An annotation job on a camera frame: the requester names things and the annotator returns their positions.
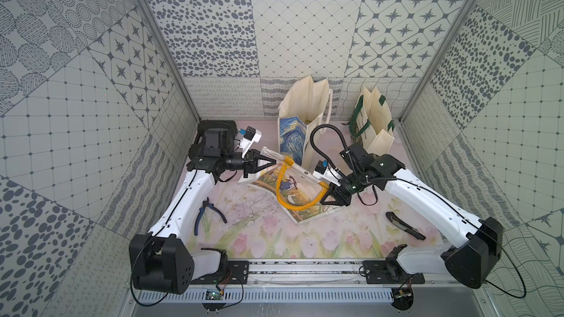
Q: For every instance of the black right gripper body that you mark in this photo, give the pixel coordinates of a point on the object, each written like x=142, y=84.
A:
x=349, y=186

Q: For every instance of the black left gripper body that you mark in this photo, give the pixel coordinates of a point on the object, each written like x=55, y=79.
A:
x=248, y=161

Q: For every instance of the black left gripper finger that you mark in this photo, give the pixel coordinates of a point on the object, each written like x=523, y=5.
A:
x=264, y=171
x=266, y=158

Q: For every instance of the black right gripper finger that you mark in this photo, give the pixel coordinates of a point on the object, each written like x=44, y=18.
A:
x=340, y=203
x=328, y=198

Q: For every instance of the yellow-handled cartoon canvas bag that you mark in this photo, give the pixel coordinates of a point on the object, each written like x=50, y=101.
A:
x=295, y=189

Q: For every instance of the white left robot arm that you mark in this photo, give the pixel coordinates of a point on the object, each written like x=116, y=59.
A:
x=180, y=220

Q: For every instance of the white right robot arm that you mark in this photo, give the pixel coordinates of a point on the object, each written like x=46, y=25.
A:
x=474, y=245

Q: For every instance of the starry night canvas bag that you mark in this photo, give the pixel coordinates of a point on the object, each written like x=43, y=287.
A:
x=306, y=105

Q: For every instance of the black plastic tool case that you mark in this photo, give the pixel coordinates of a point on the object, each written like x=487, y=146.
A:
x=214, y=139

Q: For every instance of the floral tulip table mat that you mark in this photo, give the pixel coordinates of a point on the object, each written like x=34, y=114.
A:
x=248, y=223

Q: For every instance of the right round circuit board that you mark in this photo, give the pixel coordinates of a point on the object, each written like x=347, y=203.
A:
x=402, y=299

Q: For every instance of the left green circuit board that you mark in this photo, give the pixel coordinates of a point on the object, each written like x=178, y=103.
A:
x=214, y=301

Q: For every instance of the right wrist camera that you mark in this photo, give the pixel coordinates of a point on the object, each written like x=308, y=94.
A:
x=324, y=172

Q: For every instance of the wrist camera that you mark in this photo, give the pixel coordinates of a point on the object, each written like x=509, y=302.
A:
x=324, y=172
x=249, y=137

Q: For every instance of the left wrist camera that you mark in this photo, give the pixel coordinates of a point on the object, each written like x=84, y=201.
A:
x=249, y=137

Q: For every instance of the green-handled floral canvas bag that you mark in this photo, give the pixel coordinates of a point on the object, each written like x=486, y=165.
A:
x=371, y=122

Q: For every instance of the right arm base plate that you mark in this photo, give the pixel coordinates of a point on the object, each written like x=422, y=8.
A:
x=381, y=272

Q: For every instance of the aluminium mounting rail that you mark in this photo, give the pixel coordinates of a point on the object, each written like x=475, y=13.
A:
x=304, y=273

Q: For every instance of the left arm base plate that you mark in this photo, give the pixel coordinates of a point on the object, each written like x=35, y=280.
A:
x=236, y=272

